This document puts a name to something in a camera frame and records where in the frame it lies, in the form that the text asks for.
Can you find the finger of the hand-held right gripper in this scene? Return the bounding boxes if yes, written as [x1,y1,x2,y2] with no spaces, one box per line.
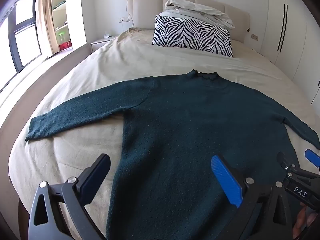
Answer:
[276,152,302,178]
[305,149,320,168]

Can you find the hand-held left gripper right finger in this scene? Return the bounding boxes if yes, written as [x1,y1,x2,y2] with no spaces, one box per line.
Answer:
[211,154,298,240]

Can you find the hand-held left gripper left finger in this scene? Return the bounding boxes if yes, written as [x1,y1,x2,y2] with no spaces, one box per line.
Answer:
[27,153,111,240]

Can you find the dark teal sweater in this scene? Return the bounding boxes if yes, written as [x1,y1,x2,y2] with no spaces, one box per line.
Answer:
[25,69,320,240]

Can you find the person's right hand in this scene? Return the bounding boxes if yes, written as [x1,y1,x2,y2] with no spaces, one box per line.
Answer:
[292,201,314,234]

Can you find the beige bed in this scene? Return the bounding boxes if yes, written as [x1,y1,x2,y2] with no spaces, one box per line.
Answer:
[0,27,320,240]

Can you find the white wardrobe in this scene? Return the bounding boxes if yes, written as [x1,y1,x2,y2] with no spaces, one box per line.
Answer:
[260,0,320,105]

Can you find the white nightstand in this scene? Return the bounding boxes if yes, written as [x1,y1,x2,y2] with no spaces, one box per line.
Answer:
[90,34,118,53]

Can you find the zebra print pillow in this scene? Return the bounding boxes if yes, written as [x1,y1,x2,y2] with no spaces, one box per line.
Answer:
[152,15,234,58]

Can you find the black framed window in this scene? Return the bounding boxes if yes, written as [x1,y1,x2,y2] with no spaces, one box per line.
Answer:
[0,0,43,93]

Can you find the beige curtain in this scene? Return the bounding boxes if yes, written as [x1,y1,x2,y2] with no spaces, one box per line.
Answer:
[36,0,59,55]

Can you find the folded white duvet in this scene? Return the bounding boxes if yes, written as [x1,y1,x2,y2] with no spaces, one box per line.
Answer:
[160,0,235,29]

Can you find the black wardrobe handle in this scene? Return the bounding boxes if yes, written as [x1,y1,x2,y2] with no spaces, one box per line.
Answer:
[280,4,288,53]
[276,4,286,51]

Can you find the white wall shelf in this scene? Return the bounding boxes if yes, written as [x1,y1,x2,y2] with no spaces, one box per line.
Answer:
[51,0,74,52]

